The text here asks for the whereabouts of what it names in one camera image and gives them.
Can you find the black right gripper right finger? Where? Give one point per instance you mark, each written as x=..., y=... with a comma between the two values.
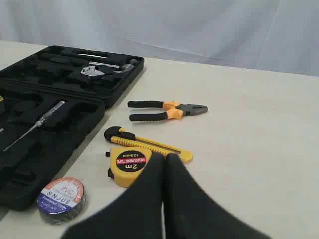
x=189, y=213

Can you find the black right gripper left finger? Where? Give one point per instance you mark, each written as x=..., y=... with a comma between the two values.
x=136, y=214

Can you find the yellow tape measure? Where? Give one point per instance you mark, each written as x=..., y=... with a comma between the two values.
x=126, y=164

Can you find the black PVC electrical tape roll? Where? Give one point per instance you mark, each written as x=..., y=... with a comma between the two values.
x=61, y=200

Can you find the yellow black utility knife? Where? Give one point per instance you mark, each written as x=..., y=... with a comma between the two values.
x=120, y=136

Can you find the black plastic tool case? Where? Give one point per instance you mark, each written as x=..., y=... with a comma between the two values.
x=31, y=87

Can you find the silver claw hammer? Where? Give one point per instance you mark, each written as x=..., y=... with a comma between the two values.
x=120, y=68

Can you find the silver adjustable wrench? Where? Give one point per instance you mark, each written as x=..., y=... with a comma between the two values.
x=92, y=71

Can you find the white backdrop curtain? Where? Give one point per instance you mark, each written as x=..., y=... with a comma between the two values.
x=276, y=35

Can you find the orange black handled pliers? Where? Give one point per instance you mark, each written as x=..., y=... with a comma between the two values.
x=172, y=110

